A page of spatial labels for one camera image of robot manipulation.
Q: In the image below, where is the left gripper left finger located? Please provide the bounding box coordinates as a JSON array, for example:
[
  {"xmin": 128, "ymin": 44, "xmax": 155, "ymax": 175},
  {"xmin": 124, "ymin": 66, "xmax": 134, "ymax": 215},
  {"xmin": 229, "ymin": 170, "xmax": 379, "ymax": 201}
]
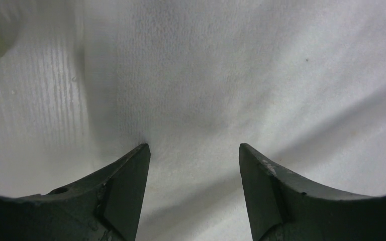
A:
[{"xmin": 0, "ymin": 144, "xmax": 151, "ymax": 240}]

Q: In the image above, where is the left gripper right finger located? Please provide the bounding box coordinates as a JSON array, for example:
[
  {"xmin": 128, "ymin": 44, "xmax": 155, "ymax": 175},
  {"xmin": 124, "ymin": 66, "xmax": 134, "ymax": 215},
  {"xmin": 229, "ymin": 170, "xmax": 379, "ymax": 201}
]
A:
[{"xmin": 239, "ymin": 143, "xmax": 386, "ymax": 240}]

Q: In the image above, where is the white towel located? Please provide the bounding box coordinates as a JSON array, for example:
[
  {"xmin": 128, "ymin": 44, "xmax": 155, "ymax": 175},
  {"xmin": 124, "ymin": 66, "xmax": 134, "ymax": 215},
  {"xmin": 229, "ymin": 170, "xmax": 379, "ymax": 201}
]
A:
[{"xmin": 83, "ymin": 1, "xmax": 386, "ymax": 240}]

